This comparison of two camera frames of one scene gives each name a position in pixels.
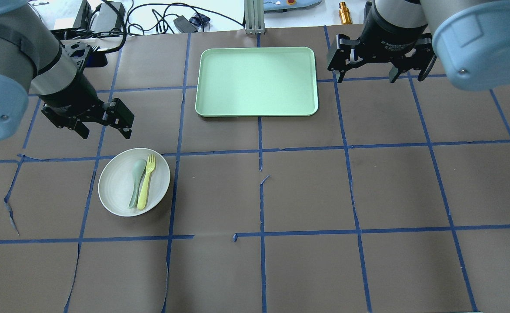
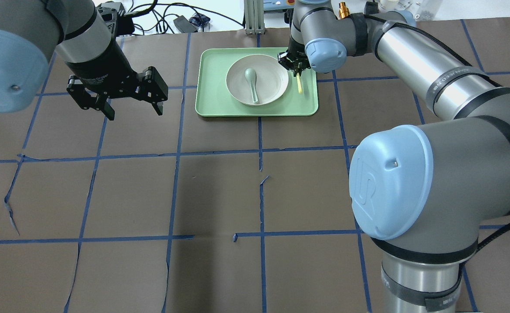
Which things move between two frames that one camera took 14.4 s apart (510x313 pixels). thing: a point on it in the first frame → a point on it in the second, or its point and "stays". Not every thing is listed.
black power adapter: x=184 y=25 stays
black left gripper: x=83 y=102 → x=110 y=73
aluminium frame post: x=254 y=17 stays
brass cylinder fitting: x=345 y=16 stays
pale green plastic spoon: x=139 y=170 → x=251 y=74
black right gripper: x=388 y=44 → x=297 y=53
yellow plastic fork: x=150 y=164 → x=300 y=90
